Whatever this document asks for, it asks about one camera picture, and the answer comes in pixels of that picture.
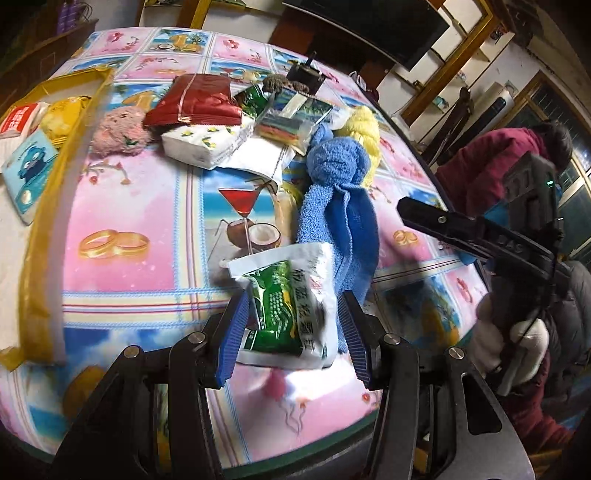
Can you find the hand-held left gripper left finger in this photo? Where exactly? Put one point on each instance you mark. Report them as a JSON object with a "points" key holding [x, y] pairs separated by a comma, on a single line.
{"points": [[233, 341]]}

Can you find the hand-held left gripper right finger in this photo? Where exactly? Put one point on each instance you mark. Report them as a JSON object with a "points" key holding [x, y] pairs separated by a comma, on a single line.
{"points": [[355, 341]]}

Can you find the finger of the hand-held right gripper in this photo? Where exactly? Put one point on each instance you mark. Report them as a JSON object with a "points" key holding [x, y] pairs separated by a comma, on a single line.
{"points": [[443, 221], [468, 256]]}

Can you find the green and white packet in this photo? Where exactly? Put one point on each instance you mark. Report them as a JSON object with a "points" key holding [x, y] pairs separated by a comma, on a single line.
{"points": [[277, 314]]}

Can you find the blue towel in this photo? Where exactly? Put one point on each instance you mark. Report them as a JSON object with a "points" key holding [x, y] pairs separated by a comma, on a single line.
{"points": [[332, 203]]}

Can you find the yellow towel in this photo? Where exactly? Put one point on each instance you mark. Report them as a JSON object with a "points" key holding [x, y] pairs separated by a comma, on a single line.
{"points": [[362, 127]]}

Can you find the white printed plastic packet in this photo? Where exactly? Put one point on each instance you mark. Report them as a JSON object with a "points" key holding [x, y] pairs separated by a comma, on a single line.
{"points": [[258, 159]]}

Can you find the clear bag of colourful cloths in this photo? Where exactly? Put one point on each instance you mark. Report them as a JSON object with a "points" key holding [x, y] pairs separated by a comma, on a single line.
{"points": [[291, 115]]}

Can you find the lemon print tissue pack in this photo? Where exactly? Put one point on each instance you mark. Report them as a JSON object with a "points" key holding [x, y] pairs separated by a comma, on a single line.
{"points": [[203, 143]]}

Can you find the yellow-rimmed tray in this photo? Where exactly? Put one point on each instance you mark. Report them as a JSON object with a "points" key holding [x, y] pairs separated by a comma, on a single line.
{"points": [[44, 258]]}

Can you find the small green packet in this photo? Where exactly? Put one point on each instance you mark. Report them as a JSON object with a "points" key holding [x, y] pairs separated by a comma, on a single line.
{"points": [[251, 99]]}

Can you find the pink fluffy cloth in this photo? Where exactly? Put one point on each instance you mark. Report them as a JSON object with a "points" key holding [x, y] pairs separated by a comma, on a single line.
{"points": [[120, 131]]}

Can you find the person's right forearm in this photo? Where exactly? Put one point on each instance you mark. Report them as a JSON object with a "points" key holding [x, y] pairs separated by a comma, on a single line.
{"points": [[575, 314]]}

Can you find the person's right hand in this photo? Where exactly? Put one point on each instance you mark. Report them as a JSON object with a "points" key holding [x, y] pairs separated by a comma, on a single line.
{"points": [[487, 346]]}

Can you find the white standing air conditioner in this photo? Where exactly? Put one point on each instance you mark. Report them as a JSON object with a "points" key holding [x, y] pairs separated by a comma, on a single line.
{"points": [[494, 108]]}

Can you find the printed tablecloth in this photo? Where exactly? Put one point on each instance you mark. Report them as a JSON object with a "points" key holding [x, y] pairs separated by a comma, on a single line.
{"points": [[138, 203]]}

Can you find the person's red trousers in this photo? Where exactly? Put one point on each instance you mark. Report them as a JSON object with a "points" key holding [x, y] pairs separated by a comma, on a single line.
{"points": [[540, 420]]}

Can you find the black pot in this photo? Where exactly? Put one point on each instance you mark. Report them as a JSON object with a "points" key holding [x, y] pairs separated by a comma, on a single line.
{"points": [[302, 74]]}

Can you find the brown mesh scrubber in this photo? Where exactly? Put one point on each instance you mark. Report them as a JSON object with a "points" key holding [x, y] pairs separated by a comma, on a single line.
{"points": [[288, 84]]}

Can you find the black television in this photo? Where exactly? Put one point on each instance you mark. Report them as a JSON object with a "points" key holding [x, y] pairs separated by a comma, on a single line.
{"points": [[369, 23]]}

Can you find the blue cartoon tissue pack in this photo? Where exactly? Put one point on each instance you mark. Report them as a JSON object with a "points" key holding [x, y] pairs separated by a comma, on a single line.
{"points": [[30, 175]]}

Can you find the yellow packet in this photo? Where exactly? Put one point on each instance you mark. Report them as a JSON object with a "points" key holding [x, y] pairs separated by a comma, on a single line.
{"points": [[64, 120]]}

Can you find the red and white packet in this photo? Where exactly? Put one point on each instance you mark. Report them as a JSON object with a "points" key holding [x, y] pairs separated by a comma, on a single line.
{"points": [[21, 121]]}

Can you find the wooden side cabinet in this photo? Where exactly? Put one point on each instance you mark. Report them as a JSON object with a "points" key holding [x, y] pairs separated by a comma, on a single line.
{"points": [[41, 60]]}

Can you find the gold framed wall shelf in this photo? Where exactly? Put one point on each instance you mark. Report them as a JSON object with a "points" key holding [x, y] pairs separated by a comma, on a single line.
{"points": [[443, 64]]}

